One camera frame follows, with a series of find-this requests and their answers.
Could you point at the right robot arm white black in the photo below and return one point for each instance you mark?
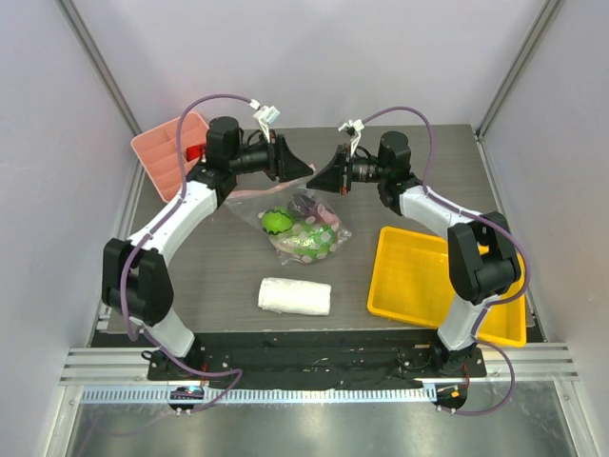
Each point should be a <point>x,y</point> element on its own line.
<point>482,261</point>

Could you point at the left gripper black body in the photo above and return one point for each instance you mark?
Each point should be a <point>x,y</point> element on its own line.
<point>256,158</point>

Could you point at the yellow plastic tray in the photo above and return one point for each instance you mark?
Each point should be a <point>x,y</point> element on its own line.
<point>410,284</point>

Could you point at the aluminium frame rail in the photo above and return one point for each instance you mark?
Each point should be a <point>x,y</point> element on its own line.
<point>534,362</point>

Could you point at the white rolled towel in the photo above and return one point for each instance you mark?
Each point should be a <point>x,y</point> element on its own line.
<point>294,296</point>

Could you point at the clear zip top bag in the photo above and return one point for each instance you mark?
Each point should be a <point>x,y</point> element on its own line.
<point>297,221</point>

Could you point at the red santa toy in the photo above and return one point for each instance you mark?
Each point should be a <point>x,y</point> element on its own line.
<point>196,153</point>

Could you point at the purple toy eggplant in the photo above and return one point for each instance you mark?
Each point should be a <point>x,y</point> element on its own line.
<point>305,207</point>

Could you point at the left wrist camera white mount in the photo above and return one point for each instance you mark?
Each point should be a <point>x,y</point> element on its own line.
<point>264,116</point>

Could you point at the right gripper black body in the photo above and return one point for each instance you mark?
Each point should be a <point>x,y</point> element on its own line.
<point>342,169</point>

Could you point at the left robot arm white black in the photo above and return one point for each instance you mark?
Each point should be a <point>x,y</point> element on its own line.
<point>135,279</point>

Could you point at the pink divided organizer box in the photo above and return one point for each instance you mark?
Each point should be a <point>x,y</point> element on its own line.
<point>156,151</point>

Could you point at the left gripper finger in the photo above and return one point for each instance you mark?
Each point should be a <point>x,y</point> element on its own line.
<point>288,177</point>
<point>292,163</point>

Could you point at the green toy ball black zigzag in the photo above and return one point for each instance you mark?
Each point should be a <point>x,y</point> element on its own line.
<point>276,221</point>

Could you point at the white slotted cable duct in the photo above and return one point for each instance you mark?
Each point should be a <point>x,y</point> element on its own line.
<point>185,395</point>

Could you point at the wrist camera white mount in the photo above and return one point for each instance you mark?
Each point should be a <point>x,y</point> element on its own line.
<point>353,128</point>
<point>264,116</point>

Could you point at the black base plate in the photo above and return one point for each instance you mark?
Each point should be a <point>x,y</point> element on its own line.
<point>319,360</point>

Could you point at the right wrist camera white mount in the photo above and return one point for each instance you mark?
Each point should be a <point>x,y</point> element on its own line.
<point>353,128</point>

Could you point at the green polka dot toy food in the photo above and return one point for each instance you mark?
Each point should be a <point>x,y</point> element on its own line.
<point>309,242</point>

